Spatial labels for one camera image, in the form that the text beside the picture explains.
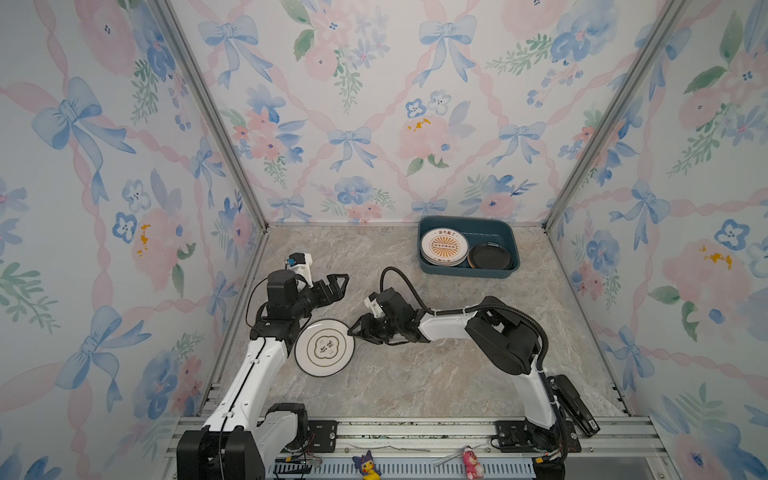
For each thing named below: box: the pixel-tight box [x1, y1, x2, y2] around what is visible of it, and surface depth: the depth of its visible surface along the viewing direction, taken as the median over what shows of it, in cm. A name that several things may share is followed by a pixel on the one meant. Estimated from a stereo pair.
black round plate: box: [467, 242, 513, 270], surface depth 109 cm
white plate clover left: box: [294, 318, 355, 378], surface depth 90 cm
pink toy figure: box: [462, 445, 484, 480], surface depth 70 cm
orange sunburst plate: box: [421, 228, 469, 267], surface depth 112 cm
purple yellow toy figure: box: [352, 450, 382, 480], surface depth 69 cm
